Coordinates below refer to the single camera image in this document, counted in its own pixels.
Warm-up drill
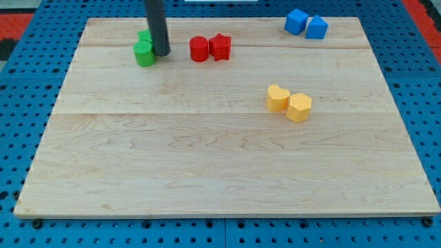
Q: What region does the yellow hexagon block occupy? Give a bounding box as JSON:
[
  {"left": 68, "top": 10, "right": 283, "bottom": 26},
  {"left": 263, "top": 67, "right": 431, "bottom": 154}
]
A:
[{"left": 286, "top": 93, "right": 312, "bottom": 123}]

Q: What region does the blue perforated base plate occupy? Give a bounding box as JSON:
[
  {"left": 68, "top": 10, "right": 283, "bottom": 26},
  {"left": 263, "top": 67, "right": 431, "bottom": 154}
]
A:
[{"left": 1, "top": 1, "right": 440, "bottom": 247}]

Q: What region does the red cylinder block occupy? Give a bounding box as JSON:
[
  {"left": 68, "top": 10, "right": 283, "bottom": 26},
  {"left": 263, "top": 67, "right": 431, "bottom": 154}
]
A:
[{"left": 189, "top": 36, "right": 209, "bottom": 62}]

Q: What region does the blue cube block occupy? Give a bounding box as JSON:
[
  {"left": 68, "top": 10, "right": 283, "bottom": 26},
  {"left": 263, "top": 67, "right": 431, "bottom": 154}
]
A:
[{"left": 285, "top": 9, "right": 309, "bottom": 36}]

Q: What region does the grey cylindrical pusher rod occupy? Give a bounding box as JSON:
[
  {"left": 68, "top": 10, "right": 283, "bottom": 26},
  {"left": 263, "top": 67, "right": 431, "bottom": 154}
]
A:
[{"left": 143, "top": 0, "right": 171, "bottom": 56}]

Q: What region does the red star block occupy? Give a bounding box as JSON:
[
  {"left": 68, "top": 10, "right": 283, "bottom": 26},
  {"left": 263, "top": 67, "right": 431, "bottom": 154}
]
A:
[{"left": 209, "top": 33, "right": 232, "bottom": 61}]

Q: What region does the green cylinder block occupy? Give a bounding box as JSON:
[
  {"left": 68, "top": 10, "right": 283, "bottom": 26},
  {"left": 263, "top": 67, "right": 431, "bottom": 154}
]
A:
[{"left": 132, "top": 40, "right": 156, "bottom": 67}]

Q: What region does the green block behind rod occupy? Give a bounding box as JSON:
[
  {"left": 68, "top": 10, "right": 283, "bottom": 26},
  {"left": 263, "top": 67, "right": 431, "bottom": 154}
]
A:
[{"left": 137, "top": 29, "right": 152, "bottom": 43}]

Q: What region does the yellow heart block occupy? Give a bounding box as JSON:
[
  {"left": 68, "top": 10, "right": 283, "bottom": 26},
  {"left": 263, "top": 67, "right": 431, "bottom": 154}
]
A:
[{"left": 266, "top": 84, "right": 291, "bottom": 112}]

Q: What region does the light wooden board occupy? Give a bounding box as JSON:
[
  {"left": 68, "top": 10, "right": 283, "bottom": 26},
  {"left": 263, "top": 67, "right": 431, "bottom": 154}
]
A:
[{"left": 14, "top": 17, "right": 440, "bottom": 219}]

